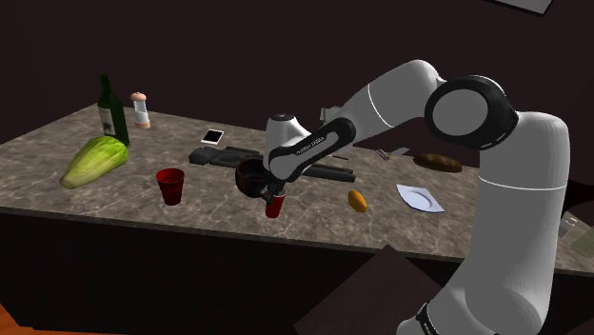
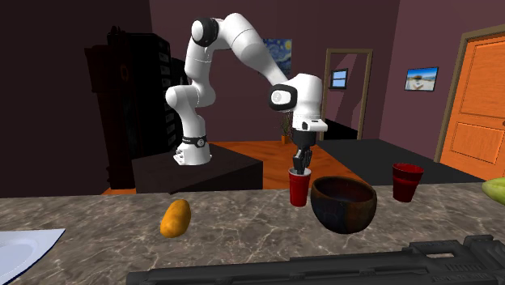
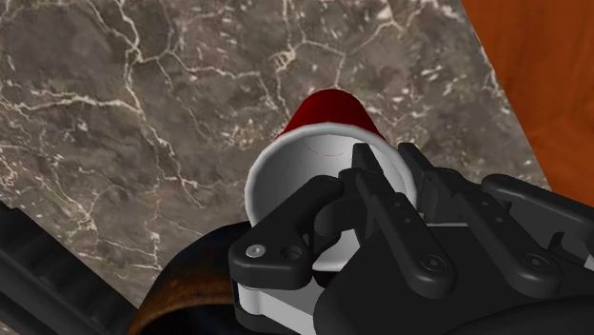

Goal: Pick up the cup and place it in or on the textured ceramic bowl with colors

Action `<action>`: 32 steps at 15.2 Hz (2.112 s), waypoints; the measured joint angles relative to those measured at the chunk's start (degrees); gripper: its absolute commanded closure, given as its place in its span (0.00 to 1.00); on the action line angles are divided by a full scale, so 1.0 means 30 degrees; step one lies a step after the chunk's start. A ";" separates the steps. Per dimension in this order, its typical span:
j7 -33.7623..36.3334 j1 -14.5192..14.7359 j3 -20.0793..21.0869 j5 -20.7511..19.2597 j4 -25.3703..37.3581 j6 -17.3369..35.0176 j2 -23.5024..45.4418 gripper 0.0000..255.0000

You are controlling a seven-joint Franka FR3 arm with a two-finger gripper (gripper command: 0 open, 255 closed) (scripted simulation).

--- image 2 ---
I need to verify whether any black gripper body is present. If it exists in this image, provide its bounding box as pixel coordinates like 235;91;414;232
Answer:
291;130;317;152

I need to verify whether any dark robot stand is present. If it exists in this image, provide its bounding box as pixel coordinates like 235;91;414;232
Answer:
131;142;264;195

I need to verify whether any bright red plastic cup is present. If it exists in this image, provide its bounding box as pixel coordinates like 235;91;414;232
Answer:
287;167;312;208

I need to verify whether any green fruit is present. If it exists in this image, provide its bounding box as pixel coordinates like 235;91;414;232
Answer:
481;177;505;206

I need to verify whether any orange-brown potato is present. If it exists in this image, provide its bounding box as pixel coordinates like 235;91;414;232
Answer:
159;198;193;239

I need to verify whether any plant in orange pot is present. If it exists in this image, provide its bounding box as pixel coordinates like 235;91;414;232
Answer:
280;112;295;145

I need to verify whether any orange door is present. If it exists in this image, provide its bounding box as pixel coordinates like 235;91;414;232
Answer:
434;23;505;181

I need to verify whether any tall dark cabinet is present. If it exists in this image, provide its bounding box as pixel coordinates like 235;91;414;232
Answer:
84;25;191;190

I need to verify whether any dark wooden bowl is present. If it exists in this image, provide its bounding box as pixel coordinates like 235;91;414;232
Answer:
310;176;378;235

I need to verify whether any white plate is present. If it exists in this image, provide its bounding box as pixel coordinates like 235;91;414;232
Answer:
0;228;66;285

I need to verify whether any beach wall picture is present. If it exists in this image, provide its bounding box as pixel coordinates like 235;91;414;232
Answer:
404;66;439;92

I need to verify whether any starry night wall painting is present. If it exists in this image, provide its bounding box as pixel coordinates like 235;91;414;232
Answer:
263;38;293;76

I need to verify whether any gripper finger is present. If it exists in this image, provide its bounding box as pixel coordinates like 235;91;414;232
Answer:
292;148;304;176
300;149;313;176

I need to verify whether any open doorway with wooden frame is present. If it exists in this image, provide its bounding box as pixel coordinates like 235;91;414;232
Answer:
319;48;374;142

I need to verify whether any dark red plastic cup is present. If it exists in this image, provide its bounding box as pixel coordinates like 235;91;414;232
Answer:
392;163;426;203

